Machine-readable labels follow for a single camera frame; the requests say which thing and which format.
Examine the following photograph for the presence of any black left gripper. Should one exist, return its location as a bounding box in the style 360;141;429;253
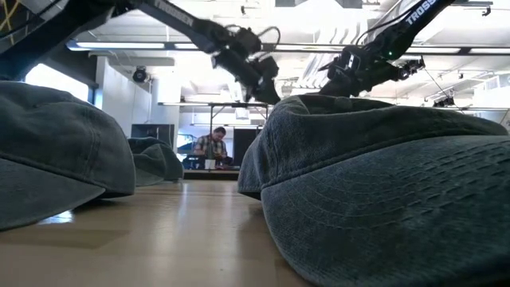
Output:
213;47;282;105

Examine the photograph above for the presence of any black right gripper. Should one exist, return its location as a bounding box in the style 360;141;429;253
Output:
318;44;399;96

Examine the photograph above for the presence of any blue-gray baseball cap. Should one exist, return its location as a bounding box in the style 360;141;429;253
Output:
274;93;399;120

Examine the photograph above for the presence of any gray baseball cap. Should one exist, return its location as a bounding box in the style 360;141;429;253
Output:
0;81;137;232

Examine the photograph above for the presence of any black panel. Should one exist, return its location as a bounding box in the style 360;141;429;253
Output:
233;128;262;167

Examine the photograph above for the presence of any person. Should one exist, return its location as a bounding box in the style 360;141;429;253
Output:
194;126;229;171

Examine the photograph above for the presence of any black ceiling spotlight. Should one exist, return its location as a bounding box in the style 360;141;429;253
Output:
398;57;426;82
131;65;151;85

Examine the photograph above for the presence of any black monitor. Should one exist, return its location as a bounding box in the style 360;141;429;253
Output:
131;123;175;151

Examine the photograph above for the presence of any long ceiling light strip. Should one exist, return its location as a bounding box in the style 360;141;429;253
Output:
65;39;510;56

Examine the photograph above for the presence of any black frame background table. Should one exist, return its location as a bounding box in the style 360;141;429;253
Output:
158;101;269;172

